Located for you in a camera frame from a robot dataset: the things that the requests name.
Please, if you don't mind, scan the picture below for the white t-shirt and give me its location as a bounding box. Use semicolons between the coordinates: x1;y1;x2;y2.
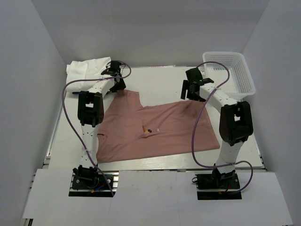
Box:
66;57;111;92

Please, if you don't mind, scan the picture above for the pink printed t-shirt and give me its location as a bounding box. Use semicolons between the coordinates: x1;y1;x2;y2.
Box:
96;90;220;163

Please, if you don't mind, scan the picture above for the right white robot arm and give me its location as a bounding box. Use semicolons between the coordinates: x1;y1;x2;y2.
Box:
181;67;253;188

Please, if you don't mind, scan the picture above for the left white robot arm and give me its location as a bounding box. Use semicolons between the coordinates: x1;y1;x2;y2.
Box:
78;61;126;168

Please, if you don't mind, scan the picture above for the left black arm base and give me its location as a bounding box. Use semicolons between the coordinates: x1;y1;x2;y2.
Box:
69;165;119;198

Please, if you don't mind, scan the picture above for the white plastic mesh basket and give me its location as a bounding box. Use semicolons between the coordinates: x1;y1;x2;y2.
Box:
203;52;256;100

